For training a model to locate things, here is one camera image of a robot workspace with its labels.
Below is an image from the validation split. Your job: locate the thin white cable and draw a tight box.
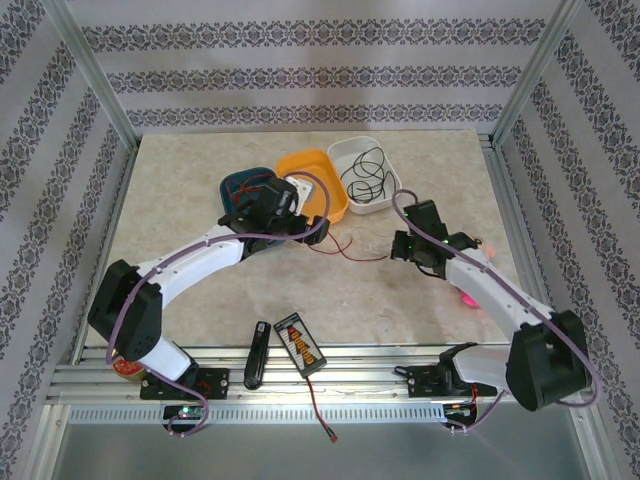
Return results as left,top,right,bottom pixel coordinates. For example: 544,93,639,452
339,224,389,256

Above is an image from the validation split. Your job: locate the thin black cable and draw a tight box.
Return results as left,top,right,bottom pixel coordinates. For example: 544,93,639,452
339,146,396,204

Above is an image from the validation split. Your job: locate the teal plastic bin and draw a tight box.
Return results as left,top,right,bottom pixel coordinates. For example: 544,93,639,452
218,168,277,221

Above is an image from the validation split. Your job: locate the orange plastic bin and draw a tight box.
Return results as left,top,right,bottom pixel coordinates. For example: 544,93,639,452
275,148,350,225

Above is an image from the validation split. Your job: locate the pink plush doll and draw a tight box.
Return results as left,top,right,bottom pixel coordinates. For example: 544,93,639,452
458,237,497,309

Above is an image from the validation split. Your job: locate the white plastic bin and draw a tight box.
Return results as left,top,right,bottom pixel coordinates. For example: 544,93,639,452
327,135,404,215

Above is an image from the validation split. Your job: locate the black orange-labelled battery checker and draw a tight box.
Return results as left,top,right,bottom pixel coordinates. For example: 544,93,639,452
273,312,329,374

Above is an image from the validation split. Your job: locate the black handheld device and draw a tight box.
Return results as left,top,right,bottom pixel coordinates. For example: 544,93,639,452
243,320,272,390

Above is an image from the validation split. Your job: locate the small green-lit circuit board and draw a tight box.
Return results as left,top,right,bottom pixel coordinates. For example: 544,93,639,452
163,405,206,424

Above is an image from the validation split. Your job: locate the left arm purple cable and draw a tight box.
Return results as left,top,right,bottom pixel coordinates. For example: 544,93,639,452
107,172,334,439

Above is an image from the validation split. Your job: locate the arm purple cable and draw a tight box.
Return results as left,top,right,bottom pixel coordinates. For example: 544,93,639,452
391,188,601,434
107,172,334,439

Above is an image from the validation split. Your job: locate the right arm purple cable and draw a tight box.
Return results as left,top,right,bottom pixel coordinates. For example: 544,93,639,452
391,188,601,434

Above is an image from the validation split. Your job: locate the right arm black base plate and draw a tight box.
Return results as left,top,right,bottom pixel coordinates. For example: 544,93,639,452
394,364,481,400

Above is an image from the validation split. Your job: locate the aluminium rail frame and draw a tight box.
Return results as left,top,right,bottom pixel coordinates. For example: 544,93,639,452
47,344,586,407

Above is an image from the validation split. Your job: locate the red black lead wire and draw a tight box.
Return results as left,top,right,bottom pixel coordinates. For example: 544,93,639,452
305,372,339,444

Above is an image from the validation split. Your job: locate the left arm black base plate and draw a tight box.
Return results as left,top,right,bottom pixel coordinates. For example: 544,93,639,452
139,367,231,401

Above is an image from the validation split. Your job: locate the slotted grey cable duct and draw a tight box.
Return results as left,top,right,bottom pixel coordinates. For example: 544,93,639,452
67,405,446,425

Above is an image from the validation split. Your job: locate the aluminium frame post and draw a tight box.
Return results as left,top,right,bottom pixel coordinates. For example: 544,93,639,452
42,0,140,150
491,0,589,147

